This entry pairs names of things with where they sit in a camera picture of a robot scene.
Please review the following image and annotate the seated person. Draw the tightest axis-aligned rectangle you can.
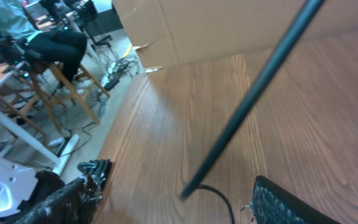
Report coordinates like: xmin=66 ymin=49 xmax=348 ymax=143
xmin=0 ymin=0 xmax=87 ymax=82

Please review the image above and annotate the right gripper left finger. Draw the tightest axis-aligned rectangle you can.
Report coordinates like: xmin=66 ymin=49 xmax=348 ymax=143
xmin=5 ymin=175 xmax=104 ymax=224

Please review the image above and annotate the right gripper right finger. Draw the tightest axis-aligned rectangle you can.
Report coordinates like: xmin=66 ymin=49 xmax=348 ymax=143
xmin=245 ymin=175 xmax=339 ymax=224

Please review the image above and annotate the floor cable bundle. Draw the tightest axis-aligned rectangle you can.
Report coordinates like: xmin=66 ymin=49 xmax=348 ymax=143
xmin=90 ymin=43 xmax=141 ymax=91

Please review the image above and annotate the white desk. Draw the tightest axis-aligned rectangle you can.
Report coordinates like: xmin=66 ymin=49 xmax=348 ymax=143
xmin=0 ymin=62 xmax=79 ymax=175

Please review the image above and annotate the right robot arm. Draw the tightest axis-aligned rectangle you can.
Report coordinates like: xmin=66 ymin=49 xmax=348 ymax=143
xmin=0 ymin=156 xmax=335 ymax=223

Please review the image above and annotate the wooden stool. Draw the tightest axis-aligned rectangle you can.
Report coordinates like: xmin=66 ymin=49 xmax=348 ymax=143
xmin=0 ymin=62 xmax=99 ymax=136

